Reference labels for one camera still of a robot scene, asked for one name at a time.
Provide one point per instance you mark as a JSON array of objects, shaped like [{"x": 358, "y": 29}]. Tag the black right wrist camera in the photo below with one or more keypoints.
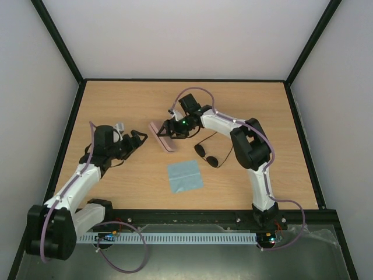
[{"x": 189, "y": 104}]

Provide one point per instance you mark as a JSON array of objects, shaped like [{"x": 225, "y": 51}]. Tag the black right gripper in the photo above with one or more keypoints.
[{"x": 172, "y": 128}]

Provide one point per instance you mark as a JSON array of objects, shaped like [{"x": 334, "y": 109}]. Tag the light blue cleaning cloth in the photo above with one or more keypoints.
[{"x": 184, "y": 176}]

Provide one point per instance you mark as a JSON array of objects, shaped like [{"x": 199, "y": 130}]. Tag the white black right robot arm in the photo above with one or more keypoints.
[{"x": 250, "y": 145}]

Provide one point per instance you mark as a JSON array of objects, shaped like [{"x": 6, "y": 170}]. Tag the light blue slotted cable duct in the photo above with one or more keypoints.
[{"x": 169, "y": 238}]

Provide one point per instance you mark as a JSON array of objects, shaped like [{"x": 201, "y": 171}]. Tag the black right corner frame post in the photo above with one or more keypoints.
[{"x": 321, "y": 25}]

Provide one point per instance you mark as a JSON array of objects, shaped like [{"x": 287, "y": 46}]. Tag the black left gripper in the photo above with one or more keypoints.
[{"x": 133, "y": 146}]

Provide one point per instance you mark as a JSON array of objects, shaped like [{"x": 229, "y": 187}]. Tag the black corner frame post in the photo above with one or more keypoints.
[
  {"x": 321, "y": 25},
  {"x": 57, "y": 38}
]

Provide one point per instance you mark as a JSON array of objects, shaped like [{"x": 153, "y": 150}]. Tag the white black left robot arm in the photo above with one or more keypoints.
[{"x": 53, "y": 228}]

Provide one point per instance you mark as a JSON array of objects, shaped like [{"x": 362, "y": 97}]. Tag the black left corner frame post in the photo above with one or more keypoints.
[{"x": 57, "y": 38}]

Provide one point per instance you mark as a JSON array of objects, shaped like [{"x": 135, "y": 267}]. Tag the grey metal front plate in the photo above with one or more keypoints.
[{"x": 310, "y": 253}]

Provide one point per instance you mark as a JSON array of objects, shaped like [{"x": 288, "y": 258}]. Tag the black front mounting rail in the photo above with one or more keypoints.
[{"x": 234, "y": 219}]

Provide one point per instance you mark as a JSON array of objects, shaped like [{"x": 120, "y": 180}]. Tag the black aviator sunglasses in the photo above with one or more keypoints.
[{"x": 212, "y": 160}]

